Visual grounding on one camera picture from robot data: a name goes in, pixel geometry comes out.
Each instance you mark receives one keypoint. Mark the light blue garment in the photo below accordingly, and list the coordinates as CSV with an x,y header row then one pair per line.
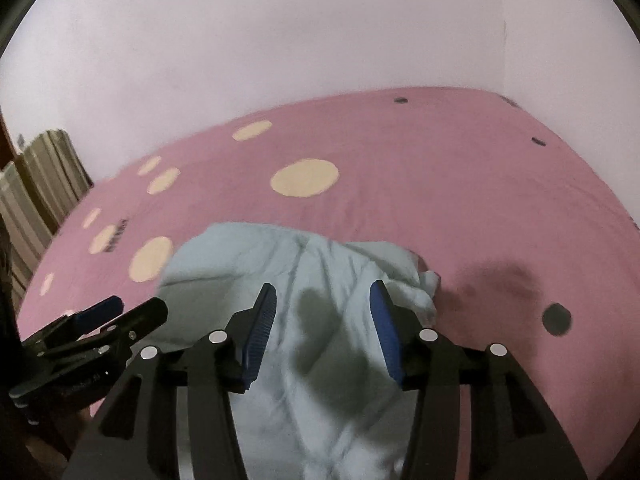
x,y
300,260

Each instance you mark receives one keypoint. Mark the pink dotted bed sheet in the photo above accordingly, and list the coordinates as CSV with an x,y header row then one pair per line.
x,y
400,160

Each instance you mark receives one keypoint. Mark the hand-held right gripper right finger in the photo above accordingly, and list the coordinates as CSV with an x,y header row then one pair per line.
x,y
387,335

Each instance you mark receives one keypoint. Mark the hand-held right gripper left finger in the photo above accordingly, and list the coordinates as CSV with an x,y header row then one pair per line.
x,y
257,340

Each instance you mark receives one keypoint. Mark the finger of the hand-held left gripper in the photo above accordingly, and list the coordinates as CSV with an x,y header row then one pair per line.
x,y
140,320
100,312

